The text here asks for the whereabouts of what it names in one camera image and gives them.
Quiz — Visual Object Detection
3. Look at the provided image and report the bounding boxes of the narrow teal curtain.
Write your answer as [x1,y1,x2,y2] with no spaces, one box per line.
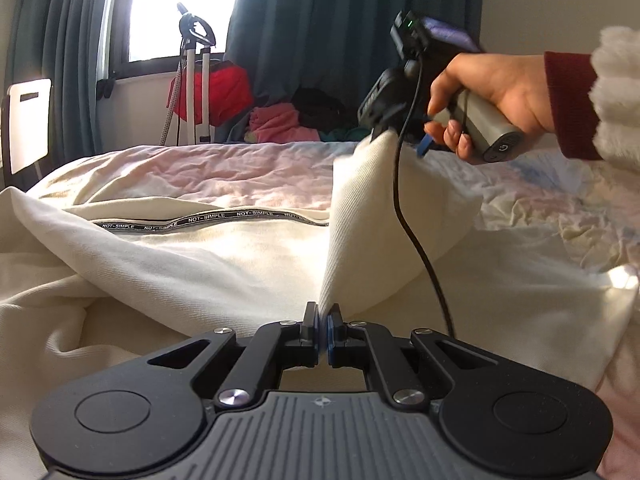
[7,0,123,171]

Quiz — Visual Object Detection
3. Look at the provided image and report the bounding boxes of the pink cloth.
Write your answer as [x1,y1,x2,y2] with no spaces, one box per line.
[248,102,321,143]

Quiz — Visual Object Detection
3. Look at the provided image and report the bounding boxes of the window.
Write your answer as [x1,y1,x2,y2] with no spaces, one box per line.
[107,0,248,78]

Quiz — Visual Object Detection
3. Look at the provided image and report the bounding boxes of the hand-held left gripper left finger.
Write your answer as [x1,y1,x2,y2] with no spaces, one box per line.
[145,302,321,408]

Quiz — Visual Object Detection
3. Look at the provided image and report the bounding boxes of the red cloth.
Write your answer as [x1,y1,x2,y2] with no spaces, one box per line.
[170,60,252,128]

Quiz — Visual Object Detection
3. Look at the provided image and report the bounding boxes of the black cloth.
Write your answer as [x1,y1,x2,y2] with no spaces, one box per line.
[291,87,348,131]

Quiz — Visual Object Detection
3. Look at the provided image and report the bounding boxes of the cream pants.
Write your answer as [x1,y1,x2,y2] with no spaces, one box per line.
[0,129,640,480]

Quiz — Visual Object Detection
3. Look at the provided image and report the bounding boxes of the garment steamer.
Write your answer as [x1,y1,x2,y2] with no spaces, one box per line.
[161,2,217,145]

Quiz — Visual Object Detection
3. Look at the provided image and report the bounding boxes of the person's right hand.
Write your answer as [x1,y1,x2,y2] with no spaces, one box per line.
[425,52,556,166]

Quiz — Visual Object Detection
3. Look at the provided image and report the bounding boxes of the person's right forearm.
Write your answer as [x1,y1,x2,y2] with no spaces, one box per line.
[544,25,640,163]

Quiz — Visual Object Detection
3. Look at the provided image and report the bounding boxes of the green cloth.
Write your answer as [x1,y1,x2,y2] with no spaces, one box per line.
[320,125,373,143]

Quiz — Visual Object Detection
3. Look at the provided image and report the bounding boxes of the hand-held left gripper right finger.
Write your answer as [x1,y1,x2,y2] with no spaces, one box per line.
[325,302,501,406]

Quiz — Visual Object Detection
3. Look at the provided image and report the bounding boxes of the black cable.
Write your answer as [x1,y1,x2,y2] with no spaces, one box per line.
[392,57,456,338]

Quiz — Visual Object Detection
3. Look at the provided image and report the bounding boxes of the wide teal curtain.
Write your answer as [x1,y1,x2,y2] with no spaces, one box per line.
[222,0,483,141]

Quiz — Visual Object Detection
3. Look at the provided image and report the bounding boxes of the white chair back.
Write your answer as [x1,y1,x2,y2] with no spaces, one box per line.
[0,78,53,192]

